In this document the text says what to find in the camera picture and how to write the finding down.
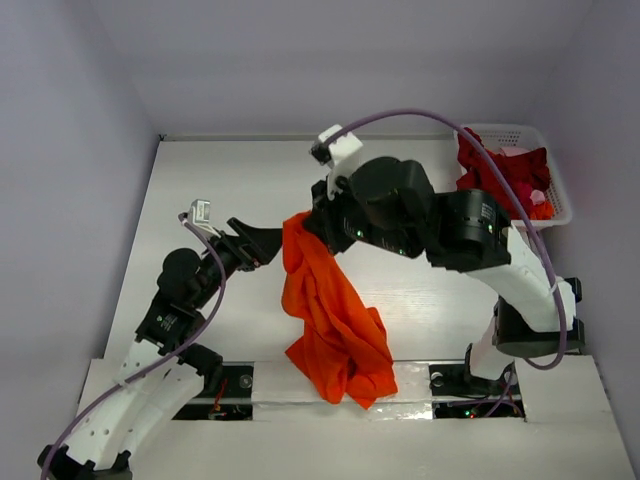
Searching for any small orange cloth in basket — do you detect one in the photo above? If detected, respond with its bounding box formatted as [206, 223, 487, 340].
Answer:
[529, 200, 555, 221]

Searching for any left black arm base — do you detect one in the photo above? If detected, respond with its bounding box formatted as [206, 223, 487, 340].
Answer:
[173, 363, 254, 421]

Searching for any white plastic basket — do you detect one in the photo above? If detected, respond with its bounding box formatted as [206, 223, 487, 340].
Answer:
[454, 124, 573, 230]

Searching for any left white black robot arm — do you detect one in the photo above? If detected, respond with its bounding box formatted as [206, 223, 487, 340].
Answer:
[37, 213, 282, 479]

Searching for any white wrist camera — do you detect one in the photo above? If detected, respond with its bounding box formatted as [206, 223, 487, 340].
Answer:
[181, 199, 217, 240]
[310, 124, 363, 200]

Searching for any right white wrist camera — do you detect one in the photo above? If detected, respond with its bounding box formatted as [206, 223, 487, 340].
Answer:
[310, 124, 363, 200]

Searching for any orange t shirt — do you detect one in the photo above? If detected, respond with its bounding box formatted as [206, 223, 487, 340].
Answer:
[281, 211, 398, 409]

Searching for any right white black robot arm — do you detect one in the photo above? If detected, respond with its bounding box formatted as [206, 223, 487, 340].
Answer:
[303, 157, 586, 396]

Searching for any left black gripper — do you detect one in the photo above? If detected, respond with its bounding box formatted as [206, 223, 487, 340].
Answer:
[193, 217, 291, 307]

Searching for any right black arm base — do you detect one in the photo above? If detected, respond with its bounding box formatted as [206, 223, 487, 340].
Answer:
[428, 363, 526, 420]

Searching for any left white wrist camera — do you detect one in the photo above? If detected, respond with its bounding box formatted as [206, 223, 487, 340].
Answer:
[181, 199, 217, 240]

